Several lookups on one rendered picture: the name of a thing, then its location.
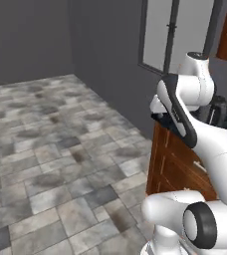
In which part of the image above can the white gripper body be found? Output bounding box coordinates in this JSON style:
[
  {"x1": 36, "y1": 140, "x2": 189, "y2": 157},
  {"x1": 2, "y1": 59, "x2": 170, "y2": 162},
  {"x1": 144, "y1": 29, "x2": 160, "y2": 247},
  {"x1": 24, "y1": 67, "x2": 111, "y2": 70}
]
[{"x1": 149, "y1": 94, "x2": 169, "y2": 115}]

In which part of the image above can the black countertop appliance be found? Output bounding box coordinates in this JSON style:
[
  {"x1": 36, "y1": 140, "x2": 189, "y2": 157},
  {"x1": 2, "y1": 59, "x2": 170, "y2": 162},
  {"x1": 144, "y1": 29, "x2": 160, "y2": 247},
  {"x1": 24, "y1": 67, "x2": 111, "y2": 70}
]
[{"x1": 198, "y1": 95, "x2": 227, "y2": 127}]

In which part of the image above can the dark framed window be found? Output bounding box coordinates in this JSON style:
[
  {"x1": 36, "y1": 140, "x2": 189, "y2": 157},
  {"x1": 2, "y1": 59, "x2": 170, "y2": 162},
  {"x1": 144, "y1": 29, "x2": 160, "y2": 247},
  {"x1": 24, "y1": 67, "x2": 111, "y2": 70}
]
[{"x1": 137, "y1": 0, "x2": 225, "y2": 77}]

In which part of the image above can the brown wooden base cabinet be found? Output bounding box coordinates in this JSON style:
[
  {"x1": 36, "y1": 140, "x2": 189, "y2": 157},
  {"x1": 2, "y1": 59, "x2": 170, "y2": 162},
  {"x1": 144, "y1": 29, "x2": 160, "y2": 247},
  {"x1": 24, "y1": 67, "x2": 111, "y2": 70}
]
[{"x1": 145, "y1": 121, "x2": 219, "y2": 202}]

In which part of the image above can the silver drawer handle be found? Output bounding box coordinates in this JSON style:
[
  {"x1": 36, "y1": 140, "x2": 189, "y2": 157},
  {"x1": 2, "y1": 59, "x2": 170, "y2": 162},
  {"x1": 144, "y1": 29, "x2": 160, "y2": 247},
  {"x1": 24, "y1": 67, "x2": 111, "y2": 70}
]
[{"x1": 192, "y1": 159, "x2": 208, "y2": 173}]

